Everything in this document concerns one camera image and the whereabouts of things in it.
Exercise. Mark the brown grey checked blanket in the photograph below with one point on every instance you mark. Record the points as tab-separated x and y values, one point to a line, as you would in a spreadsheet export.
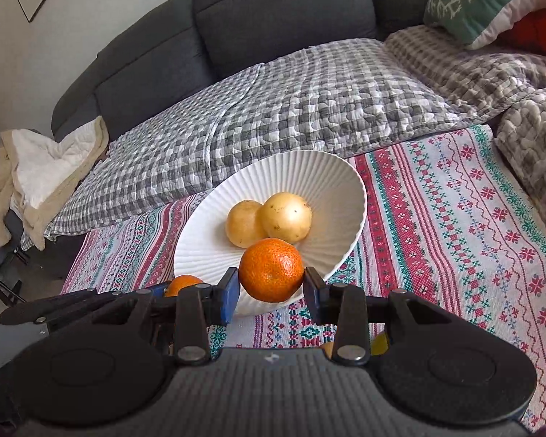
473	68

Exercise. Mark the small orange mandarin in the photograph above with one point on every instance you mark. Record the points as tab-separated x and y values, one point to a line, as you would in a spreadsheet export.
184	284

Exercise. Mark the round yellow fruit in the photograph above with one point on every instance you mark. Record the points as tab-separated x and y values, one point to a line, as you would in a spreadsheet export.
286	216
243	225

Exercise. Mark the red green patterned cloth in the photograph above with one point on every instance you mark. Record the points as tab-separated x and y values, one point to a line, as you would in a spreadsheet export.
437	236

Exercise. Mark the dark grey sofa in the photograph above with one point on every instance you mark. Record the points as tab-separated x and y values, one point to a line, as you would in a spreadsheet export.
277	9

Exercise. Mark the dark furniture frame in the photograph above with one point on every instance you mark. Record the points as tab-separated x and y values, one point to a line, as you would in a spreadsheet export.
0	277

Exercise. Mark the beige fleece blanket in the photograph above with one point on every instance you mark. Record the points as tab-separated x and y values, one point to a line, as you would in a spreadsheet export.
45	168

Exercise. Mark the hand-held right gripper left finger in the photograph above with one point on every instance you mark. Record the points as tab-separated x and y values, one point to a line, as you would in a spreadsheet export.
228	298

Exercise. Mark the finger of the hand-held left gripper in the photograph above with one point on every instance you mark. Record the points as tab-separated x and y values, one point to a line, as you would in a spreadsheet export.
50	307

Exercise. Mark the white ribbed bowl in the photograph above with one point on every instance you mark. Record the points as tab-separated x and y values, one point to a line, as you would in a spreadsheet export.
273	177

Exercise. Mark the grey white checked quilt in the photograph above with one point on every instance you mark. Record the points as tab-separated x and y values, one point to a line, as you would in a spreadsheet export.
277	100

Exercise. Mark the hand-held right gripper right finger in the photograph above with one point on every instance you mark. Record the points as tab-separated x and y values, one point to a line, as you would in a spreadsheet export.
312	298

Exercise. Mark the grey quilted blanket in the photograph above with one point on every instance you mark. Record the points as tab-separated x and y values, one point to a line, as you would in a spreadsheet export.
532	132

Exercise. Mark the large orange mandarin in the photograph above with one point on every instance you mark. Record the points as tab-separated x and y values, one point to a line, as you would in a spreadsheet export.
270	268

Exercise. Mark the red cushion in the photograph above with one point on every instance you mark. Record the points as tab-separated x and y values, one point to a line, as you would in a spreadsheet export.
541	32

